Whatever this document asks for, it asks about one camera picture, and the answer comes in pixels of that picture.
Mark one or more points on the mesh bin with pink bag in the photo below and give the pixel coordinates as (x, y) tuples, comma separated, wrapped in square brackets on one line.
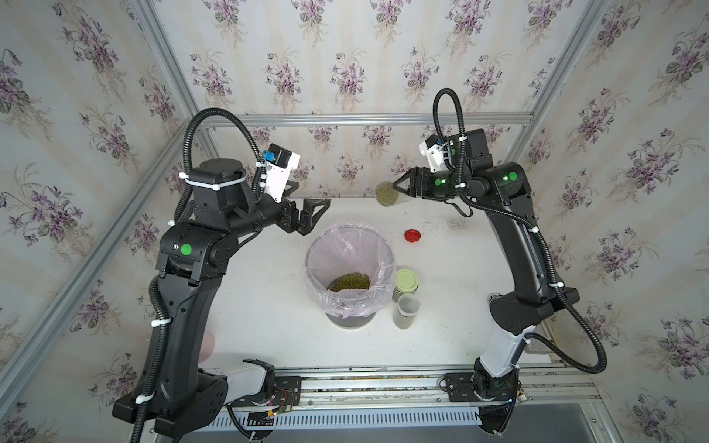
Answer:
[(350, 274)]

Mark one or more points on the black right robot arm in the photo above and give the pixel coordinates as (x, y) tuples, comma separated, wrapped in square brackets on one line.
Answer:
[(467, 179)]

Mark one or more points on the open clear jar with beans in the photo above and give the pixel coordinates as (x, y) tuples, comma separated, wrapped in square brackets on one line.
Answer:
[(407, 308)]

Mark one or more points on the white vented cable duct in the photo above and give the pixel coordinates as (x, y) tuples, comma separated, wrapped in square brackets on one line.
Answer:
[(365, 418)]

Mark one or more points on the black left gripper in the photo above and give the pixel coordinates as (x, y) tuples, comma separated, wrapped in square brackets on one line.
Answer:
[(288, 221)]

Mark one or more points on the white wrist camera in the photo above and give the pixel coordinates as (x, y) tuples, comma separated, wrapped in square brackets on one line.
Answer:
[(436, 153), (275, 180)]

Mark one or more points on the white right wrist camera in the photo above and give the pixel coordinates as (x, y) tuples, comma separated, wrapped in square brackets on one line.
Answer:
[(436, 153)]

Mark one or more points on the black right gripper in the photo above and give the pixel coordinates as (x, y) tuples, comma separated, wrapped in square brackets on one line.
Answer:
[(417, 174)]

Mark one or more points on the clear plastic jar of beans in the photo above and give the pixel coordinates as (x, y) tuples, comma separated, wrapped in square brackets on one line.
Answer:
[(387, 196)]

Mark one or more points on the pink cup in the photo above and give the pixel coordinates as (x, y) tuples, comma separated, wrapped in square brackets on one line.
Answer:
[(207, 347)]

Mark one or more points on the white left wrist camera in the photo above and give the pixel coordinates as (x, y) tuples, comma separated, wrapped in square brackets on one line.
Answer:
[(275, 180)]

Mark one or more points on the aluminium mounting rail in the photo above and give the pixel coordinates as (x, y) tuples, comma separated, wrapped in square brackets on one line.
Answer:
[(330, 388)]

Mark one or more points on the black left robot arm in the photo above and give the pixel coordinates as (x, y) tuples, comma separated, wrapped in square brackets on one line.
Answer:
[(220, 210)]

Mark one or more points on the red jar lid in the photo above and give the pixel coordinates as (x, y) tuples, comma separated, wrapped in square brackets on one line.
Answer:
[(412, 235)]

